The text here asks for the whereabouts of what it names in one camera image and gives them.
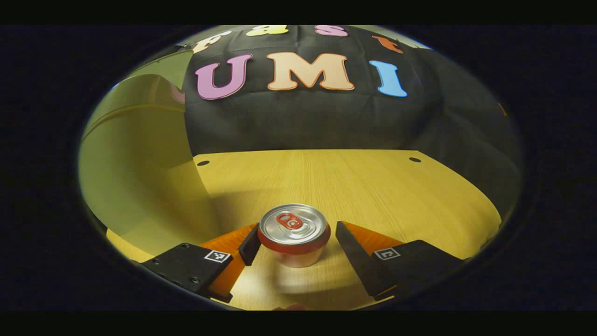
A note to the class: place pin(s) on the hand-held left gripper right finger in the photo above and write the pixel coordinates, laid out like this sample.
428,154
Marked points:
357,261

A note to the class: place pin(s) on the black backdrop cloth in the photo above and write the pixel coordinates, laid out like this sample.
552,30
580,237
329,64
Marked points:
303,121

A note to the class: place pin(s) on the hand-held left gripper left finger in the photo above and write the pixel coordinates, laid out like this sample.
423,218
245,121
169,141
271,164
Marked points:
249,245

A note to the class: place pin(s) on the wooden desktop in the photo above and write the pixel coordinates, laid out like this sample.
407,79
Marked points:
350,186

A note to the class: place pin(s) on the red pop can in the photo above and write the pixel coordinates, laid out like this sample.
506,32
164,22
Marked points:
294,233

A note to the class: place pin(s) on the pale green desktop garbage bin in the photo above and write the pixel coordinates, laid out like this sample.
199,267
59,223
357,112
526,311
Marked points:
135,163

